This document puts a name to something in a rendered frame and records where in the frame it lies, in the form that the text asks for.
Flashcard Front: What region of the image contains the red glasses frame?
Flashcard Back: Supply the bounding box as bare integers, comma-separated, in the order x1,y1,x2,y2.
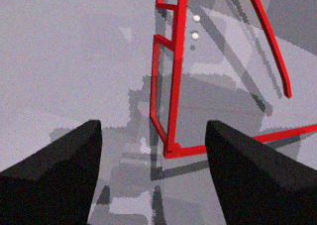
150,0,317,159

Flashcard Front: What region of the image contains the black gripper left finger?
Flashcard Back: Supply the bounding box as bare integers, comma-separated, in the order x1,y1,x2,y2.
0,121,103,225

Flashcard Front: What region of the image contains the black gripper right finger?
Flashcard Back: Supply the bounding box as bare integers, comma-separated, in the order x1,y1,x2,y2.
205,121,317,225

